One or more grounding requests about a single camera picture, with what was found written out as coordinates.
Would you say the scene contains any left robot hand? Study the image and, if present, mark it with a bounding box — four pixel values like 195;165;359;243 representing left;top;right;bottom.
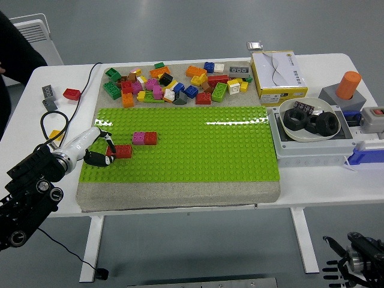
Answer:
53;126;117;166

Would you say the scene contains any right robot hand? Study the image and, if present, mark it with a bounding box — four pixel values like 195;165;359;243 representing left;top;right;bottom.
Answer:
322;235;352;288

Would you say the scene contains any red long brick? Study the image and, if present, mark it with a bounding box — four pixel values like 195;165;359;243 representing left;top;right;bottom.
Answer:
105;144;133;160
206;74;230;88

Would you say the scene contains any red sloped brick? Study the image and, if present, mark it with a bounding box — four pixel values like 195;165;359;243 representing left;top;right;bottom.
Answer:
62;88;82;101

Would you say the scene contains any grey studded brick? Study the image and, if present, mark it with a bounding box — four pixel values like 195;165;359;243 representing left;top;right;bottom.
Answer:
41;85;57;100

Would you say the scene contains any long dark green brick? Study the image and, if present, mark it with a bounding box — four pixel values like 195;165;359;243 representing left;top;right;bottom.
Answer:
103;81;122;100

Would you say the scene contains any orange building brick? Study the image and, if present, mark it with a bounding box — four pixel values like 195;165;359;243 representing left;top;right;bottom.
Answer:
121;92;136;108

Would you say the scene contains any small dark green brick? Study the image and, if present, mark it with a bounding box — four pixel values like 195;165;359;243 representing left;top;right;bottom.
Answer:
104;67;122;82

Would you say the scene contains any orange long brick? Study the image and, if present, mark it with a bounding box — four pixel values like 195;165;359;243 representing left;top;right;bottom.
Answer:
185;65;208;78
149;66;171;79

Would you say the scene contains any grey sloped brick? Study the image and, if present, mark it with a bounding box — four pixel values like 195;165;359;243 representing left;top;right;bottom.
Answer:
172;91;188;106

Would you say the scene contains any green studded baseplate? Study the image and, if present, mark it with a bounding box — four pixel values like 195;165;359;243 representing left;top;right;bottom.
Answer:
78;104;282;184

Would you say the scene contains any red building brick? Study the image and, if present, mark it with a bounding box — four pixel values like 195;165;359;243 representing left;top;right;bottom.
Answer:
194;92;212;105

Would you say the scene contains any lime green long brick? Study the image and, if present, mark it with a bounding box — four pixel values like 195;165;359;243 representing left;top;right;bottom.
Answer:
211;82;228;103

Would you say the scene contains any grey long brick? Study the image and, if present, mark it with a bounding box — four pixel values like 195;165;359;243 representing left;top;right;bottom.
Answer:
227;65;251;79

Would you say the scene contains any white table leg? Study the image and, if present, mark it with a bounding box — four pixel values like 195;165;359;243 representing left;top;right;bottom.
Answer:
79;214;105;283
289;207;319;274

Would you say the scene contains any lime green flat plate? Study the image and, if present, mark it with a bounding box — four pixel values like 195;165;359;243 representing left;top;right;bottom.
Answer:
143;91;165;104

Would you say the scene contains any blue plastic block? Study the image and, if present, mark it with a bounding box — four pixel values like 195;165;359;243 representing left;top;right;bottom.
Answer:
347;148;384;165

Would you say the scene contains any grey junction box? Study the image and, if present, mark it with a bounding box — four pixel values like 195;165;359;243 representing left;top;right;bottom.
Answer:
266;105;358;167

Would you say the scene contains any person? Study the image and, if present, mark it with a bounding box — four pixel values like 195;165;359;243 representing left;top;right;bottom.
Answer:
0;10;48;140

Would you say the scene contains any white panel heater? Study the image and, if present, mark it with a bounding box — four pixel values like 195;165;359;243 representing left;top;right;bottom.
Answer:
8;17;64;66

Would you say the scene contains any large black nut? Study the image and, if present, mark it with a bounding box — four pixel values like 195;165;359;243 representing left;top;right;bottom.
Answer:
283;108;308;131
304;114;320;134
315;111;341;138

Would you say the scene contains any blue and black clamp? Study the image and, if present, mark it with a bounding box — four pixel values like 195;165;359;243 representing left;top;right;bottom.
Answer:
341;110;362;127

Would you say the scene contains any purple circuit board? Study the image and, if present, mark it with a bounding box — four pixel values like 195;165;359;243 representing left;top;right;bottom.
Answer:
293;100;314;115

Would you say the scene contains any white bowl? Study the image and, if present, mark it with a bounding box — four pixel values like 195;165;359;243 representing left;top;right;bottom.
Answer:
278;97;342;142

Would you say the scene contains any grey block holder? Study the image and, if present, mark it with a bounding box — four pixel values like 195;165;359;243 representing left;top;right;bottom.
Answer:
318;83;367;112

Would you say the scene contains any orange cylinder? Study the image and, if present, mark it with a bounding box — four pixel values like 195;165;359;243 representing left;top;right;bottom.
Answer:
335;70;362;100

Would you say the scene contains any yellow and white cardboard box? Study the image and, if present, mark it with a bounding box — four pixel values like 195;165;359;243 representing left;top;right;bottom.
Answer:
250;50;309;106

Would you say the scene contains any thick black hand cable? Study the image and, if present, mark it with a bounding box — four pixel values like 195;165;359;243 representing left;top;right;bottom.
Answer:
40;110;69;148

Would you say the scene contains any white cable tie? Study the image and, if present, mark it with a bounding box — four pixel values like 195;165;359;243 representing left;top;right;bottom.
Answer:
341;157;356;172

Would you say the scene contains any white plastic rail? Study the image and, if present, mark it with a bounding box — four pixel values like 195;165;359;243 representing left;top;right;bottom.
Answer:
349;125;384;152

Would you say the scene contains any grey switch box red button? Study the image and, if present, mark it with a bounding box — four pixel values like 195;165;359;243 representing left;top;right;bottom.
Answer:
359;106;384;133

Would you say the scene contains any thin black cord with plug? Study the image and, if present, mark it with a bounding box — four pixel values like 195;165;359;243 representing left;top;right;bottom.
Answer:
37;62;109;280

